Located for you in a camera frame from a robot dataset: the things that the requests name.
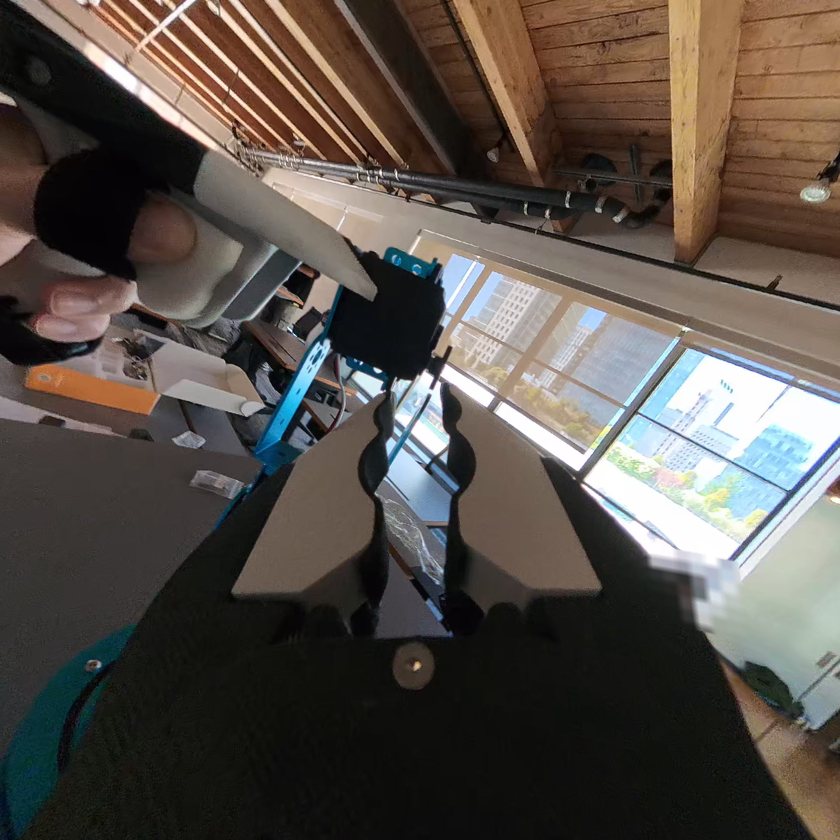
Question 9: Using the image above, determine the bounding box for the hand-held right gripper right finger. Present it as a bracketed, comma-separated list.
[441, 382, 602, 636]

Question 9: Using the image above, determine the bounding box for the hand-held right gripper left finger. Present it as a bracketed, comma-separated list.
[231, 392, 395, 637]

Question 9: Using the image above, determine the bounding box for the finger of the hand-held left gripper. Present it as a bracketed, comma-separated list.
[189, 151, 379, 329]

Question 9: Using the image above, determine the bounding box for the blue hobby robot arm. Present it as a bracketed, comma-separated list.
[0, 282, 427, 840]

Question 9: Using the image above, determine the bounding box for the black servo with blue bracket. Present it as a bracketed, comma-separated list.
[327, 247, 455, 395]

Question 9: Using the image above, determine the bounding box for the grey desk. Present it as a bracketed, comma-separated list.
[0, 354, 457, 637]

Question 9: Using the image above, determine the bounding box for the person's left hand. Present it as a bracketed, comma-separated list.
[0, 108, 198, 343]

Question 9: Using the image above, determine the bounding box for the crumpled clear plastic wrap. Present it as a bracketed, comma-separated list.
[386, 497, 448, 581]

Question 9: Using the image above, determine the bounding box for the black ceiling pipe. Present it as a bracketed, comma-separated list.
[233, 146, 673, 229]

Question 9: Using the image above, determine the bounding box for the city view window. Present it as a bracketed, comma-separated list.
[407, 230, 840, 565]

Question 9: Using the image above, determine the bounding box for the orange parts box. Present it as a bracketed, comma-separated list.
[25, 328, 161, 416]

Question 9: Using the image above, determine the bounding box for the dark green bag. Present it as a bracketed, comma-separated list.
[748, 661, 803, 719]

